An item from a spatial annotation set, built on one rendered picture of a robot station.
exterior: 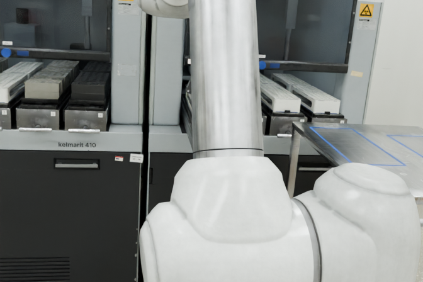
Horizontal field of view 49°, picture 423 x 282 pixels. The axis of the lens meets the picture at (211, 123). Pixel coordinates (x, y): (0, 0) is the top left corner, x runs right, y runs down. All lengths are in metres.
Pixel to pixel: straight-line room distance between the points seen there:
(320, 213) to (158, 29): 1.12
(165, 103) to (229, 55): 1.05
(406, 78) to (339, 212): 2.65
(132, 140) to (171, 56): 0.32
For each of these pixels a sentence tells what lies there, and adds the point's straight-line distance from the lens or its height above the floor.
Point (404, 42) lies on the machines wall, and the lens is 3.20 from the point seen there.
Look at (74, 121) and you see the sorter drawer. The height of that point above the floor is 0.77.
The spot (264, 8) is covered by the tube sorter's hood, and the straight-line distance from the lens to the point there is 1.67.
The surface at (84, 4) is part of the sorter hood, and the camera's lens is 1.63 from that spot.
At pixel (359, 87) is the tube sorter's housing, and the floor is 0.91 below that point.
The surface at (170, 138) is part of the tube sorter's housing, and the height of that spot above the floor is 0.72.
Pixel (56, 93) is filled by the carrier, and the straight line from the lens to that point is 1.68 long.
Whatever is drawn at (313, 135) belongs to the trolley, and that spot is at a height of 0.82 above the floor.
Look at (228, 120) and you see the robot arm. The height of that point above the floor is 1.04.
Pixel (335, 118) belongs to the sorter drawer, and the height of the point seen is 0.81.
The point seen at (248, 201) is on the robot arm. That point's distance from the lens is 0.58.
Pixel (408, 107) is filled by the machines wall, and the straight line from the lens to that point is 3.31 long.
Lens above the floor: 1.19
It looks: 15 degrees down
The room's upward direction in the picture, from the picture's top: 4 degrees clockwise
